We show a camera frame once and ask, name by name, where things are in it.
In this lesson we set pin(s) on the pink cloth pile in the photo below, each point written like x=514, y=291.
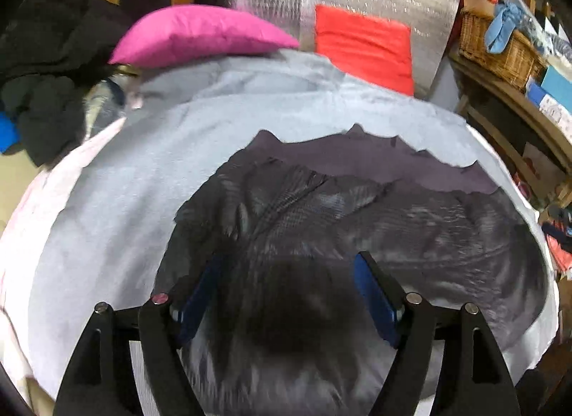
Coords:
x=561, y=241

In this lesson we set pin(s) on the white patterned box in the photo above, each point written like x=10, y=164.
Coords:
x=552, y=107

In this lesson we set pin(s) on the grey blanket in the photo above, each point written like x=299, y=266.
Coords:
x=134, y=183

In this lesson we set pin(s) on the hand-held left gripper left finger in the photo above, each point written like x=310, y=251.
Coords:
x=201, y=299

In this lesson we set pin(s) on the dark quilted zip jacket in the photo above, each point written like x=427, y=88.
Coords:
x=313, y=219

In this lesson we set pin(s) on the pink pillow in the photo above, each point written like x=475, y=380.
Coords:
x=201, y=36

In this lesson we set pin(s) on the clear plastic package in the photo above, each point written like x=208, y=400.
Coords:
x=107, y=98

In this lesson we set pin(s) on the red pillow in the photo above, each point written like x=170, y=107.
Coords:
x=362, y=45

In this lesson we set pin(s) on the wooden shelf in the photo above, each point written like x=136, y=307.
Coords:
x=500, y=98

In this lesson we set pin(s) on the blue jacket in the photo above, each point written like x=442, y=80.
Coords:
x=6, y=134

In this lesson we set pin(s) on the black garment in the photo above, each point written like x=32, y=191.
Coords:
x=44, y=121

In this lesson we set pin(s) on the light blue cloth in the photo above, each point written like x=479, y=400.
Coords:
x=502, y=27

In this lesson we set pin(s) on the black puffer jacket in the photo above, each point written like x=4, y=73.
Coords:
x=53, y=31

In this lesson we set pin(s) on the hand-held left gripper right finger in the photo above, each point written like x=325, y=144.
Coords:
x=373, y=299

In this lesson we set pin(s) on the wicker basket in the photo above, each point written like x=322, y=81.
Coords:
x=500, y=62

